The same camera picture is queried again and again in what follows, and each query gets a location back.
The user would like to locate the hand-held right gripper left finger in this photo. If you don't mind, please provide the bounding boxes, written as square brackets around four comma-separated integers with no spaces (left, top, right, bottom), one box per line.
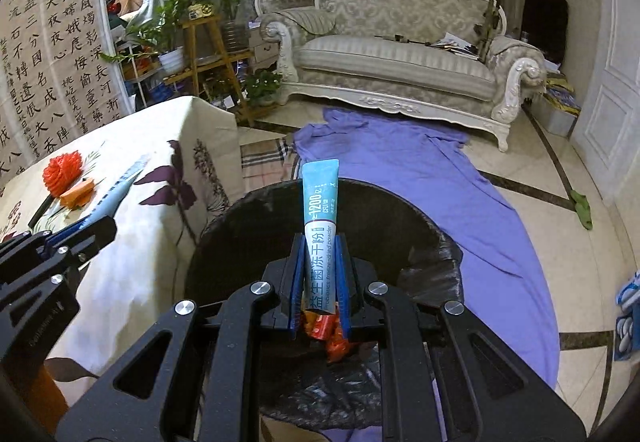
[55,237,307,442]

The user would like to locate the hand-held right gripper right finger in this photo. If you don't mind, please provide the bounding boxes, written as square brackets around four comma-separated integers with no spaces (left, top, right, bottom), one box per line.
[335,236,586,442]

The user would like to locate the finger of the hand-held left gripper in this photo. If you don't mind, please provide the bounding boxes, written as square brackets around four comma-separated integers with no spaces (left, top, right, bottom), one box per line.
[0,217,97,269]
[30,216,119,284]

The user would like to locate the red snack packet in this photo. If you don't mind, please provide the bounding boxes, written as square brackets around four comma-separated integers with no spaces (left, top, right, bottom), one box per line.
[299,305,362,364]

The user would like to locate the grey-blue stick sachet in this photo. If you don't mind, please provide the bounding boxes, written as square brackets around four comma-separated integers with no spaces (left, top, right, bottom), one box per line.
[82,153,152,231]

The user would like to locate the trash bin with black bag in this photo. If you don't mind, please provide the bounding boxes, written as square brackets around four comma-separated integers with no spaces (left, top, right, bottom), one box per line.
[184,178,464,434]

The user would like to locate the teal and white stick sachet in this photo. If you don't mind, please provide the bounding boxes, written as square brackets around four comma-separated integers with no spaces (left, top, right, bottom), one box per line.
[300,159,341,314]

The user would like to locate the black tube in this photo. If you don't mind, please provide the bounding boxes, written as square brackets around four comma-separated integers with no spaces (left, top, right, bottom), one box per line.
[27,195,52,230]

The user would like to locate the small orange packet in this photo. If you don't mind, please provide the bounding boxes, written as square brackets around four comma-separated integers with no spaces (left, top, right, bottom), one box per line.
[59,179,96,209]

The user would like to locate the floral tablecloth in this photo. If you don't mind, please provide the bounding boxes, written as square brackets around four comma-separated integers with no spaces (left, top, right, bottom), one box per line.
[0,95,247,425]

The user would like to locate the red foam fruit net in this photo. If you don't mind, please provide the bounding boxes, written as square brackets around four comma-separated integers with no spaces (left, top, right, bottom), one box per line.
[42,150,99,198]

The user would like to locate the plaid cloth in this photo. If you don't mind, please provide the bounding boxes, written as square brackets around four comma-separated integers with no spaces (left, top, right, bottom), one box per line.
[239,136,302,184]

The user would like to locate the purple cloth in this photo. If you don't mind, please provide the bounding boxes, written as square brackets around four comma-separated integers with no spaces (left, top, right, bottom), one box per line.
[291,106,562,442]

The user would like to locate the calligraphy paper sheet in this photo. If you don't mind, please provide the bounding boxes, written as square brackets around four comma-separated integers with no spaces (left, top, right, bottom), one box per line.
[0,0,68,190]
[36,0,125,128]

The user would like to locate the blue crate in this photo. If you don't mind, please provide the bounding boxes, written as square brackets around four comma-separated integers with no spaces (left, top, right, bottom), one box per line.
[144,72,177,104]

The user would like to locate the potted plant in white pot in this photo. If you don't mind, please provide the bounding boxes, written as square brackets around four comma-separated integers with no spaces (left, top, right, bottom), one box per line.
[126,0,202,74]

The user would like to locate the small leafy potted plant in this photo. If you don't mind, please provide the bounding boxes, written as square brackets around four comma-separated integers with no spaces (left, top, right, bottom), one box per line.
[241,69,284,107]

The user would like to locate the wooden plant stand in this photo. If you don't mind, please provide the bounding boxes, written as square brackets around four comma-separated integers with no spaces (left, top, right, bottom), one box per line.
[164,15,257,126]

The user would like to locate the ornate white sofa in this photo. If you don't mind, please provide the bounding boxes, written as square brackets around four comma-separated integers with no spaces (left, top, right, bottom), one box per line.
[272,0,549,152]

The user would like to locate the green cloth scrap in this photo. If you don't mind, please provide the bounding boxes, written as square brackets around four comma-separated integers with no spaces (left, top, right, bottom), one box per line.
[569,189,594,231]

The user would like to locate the small white drawer box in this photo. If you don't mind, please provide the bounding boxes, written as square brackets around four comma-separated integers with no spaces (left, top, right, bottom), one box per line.
[249,24,282,64]

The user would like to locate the papers on sofa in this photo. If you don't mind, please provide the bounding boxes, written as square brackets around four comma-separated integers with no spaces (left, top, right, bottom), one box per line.
[429,37,484,60]

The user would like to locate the grey box of packets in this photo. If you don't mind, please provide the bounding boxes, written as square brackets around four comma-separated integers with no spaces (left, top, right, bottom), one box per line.
[531,71,582,139]

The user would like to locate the blue and white slipper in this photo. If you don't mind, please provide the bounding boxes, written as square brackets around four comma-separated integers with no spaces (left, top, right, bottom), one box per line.
[613,313,640,361]
[616,271,640,309]

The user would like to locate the camouflage toy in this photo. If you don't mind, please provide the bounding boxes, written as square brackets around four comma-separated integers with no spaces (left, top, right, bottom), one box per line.
[475,0,504,64]

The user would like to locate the white panelled door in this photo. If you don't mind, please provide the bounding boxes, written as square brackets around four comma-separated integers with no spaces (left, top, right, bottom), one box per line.
[569,0,640,185]

